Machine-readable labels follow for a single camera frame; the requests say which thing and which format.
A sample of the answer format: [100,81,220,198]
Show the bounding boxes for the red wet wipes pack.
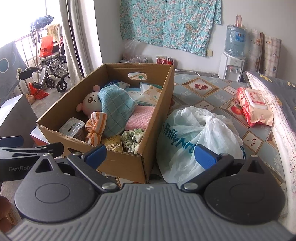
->
[237,87,274,126]

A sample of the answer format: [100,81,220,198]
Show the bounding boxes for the red small items on table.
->
[156,55,174,65]

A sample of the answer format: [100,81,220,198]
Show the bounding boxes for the white panda plush toy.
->
[76,85,102,118]

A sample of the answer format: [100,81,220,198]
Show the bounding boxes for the pink folded cloth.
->
[125,105,154,131]

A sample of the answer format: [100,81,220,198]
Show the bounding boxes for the patterned table cloth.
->
[101,72,287,193]

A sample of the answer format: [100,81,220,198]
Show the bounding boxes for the white plastic shopping bag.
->
[156,106,245,186]

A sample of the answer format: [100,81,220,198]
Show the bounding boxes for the grey curtain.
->
[59,0,102,84]

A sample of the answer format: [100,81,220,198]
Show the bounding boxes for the wheelchair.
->
[18,34,70,93]

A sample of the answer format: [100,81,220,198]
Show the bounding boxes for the dark folded quilt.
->
[243,71,295,232]

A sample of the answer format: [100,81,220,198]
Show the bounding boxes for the green white scrunchie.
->
[121,128,145,154]

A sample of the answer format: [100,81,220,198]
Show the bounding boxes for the teal floral wall cloth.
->
[120,0,222,57]

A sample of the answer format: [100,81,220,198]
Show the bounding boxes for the clear plastic bag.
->
[122,39,145,63]

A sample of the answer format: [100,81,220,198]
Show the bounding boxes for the white yogurt cup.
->
[59,118,85,141]

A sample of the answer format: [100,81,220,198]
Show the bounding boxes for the gold tissue pack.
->
[101,135,123,152]

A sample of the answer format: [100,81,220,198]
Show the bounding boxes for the light blue checked towel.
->
[98,84,137,138]

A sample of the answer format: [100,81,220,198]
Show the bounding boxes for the pink cup on jug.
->
[235,15,242,28]

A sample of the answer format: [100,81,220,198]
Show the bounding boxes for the orange striped cloth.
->
[85,111,107,146]

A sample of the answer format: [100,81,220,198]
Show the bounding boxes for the rolled checked mats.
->
[245,29,281,77]

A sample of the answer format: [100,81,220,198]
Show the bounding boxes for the brown cardboard box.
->
[37,63,175,183]

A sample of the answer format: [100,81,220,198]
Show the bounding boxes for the white tissue packs in box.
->
[108,80,164,107]

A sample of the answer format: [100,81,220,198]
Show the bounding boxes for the red bag on floor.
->
[29,83,49,100]

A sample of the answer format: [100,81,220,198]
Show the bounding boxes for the blue water jug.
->
[224,25,246,58]

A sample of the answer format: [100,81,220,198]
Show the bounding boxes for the red plastic bag hanging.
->
[39,36,54,58]

